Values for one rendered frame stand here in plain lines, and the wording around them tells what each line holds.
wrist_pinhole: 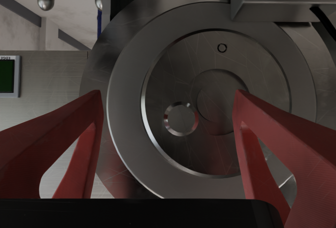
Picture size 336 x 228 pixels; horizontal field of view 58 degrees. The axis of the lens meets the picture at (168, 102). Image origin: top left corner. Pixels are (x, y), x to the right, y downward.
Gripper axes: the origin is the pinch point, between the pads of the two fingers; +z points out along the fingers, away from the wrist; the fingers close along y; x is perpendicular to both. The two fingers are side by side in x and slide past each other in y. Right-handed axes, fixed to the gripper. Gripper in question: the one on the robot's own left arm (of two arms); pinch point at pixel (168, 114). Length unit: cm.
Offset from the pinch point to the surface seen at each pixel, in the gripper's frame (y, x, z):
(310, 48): -8.1, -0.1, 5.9
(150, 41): 0.9, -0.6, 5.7
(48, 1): 19.5, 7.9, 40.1
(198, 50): -1.5, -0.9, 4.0
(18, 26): 159, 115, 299
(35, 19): 153, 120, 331
